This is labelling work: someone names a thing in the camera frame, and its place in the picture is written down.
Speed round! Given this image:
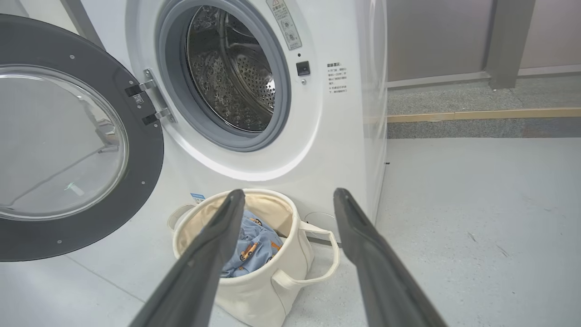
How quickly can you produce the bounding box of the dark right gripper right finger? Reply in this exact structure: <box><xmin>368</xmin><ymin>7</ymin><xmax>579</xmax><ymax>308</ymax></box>
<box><xmin>333</xmin><ymin>188</ymin><xmax>450</xmax><ymax>327</ymax></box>

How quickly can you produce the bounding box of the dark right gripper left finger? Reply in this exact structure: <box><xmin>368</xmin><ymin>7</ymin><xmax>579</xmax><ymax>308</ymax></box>
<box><xmin>128</xmin><ymin>189</ymin><xmax>246</xmax><ymax>327</ymax></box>

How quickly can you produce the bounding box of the blue cartoon print garment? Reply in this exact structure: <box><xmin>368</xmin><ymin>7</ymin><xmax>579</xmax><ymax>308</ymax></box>
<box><xmin>202</xmin><ymin>210</ymin><xmax>284</xmax><ymax>278</ymax></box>

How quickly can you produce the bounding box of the black round glass washer door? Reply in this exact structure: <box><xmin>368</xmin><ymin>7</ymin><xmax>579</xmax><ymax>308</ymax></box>
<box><xmin>0</xmin><ymin>14</ymin><xmax>165</xmax><ymax>263</ymax></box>

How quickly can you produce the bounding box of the cream fabric laundry basket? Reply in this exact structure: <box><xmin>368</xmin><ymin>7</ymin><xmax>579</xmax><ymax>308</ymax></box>
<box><xmin>167</xmin><ymin>188</ymin><xmax>341</xmax><ymax>327</ymax></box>

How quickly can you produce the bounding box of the white front-load washing machine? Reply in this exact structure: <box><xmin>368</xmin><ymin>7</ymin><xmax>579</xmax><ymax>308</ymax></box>
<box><xmin>59</xmin><ymin>0</ymin><xmax>389</xmax><ymax>246</ymax></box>

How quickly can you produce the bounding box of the metal door hinge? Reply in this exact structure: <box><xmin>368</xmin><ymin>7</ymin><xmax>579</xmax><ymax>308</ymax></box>
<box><xmin>125</xmin><ymin>68</ymin><xmax>177</xmax><ymax>126</ymax></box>

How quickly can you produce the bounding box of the grey rubber door seal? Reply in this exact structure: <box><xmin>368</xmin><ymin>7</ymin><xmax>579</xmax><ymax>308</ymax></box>
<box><xmin>156</xmin><ymin>0</ymin><xmax>291</xmax><ymax>153</ymax></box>

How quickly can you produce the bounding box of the round drain filter cover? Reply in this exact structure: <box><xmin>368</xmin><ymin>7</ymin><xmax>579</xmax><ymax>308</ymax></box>
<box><xmin>303</xmin><ymin>211</ymin><xmax>337</xmax><ymax>228</ymax></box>

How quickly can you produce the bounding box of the perforated steel drum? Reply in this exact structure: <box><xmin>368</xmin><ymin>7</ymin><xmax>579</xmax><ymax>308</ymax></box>
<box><xmin>186</xmin><ymin>5</ymin><xmax>276</xmax><ymax>133</ymax></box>

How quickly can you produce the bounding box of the small black text label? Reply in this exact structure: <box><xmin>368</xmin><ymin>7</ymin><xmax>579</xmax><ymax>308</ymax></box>
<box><xmin>327</xmin><ymin>63</ymin><xmax>349</xmax><ymax>95</ymax></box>

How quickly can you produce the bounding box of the yellow floor strip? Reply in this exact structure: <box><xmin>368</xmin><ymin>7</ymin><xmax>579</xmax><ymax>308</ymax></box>
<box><xmin>387</xmin><ymin>107</ymin><xmax>581</xmax><ymax>124</ymax></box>

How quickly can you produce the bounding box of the white warning sticker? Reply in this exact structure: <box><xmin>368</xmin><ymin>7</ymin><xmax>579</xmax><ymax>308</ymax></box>
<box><xmin>266</xmin><ymin>0</ymin><xmax>302</xmax><ymax>51</ymax></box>

